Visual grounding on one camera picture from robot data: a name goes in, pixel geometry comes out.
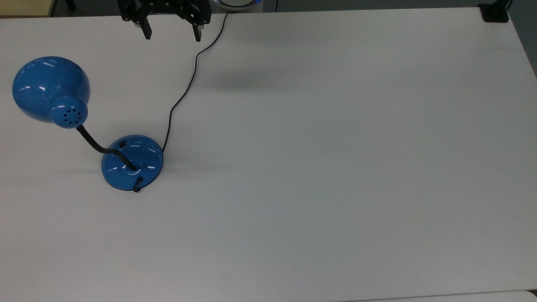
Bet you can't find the black table clamp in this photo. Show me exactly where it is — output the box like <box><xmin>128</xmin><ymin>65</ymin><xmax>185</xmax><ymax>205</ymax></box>
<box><xmin>478</xmin><ymin>0</ymin><xmax>513</xmax><ymax>23</ymax></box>

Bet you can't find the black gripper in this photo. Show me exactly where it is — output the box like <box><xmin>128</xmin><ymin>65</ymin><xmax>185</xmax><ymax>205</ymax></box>
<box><xmin>117</xmin><ymin>0</ymin><xmax>211</xmax><ymax>43</ymax></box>

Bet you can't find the black lamp power cable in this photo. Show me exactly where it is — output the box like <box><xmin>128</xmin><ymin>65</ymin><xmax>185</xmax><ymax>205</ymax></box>
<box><xmin>161</xmin><ymin>12</ymin><xmax>230</xmax><ymax>154</ymax></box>

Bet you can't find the beige furniture piece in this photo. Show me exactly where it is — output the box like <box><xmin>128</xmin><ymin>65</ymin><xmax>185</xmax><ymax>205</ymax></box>
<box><xmin>0</xmin><ymin>0</ymin><xmax>57</xmax><ymax>18</ymax></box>

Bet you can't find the blue desk lamp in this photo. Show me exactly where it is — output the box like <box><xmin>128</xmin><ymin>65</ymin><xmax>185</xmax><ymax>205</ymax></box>
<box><xmin>12</xmin><ymin>56</ymin><xmax>164</xmax><ymax>194</ymax></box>

